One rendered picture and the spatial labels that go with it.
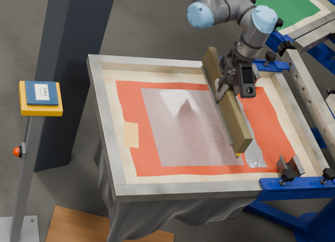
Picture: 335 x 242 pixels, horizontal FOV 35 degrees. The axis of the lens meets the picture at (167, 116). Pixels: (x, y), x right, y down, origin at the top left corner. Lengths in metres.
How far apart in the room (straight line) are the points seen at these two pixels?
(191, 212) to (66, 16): 0.85
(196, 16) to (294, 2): 1.26
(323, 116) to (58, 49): 1.04
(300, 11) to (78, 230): 1.49
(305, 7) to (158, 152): 1.31
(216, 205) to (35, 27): 2.00
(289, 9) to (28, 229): 1.60
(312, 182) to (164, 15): 2.35
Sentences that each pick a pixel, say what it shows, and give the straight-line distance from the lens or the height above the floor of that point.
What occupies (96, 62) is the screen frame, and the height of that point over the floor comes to 0.99.
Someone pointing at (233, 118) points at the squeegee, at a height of 1.12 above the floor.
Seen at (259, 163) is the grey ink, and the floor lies 0.96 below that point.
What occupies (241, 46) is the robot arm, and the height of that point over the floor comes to 1.32.
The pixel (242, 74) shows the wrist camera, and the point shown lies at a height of 1.25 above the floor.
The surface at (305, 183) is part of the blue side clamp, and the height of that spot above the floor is 1.00.
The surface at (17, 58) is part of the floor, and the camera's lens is 3.28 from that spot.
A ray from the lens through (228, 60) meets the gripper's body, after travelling 1.71.
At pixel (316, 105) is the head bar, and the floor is 1.04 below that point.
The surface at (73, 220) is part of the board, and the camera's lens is 2.61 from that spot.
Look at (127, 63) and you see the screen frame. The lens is 1.92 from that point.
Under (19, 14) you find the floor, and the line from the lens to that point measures 3.59.
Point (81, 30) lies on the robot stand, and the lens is 2.10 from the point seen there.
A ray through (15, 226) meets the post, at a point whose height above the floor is 0.15.
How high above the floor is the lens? 2.24
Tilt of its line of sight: 45 degrees down
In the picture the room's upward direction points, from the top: 24 degrees clockwise
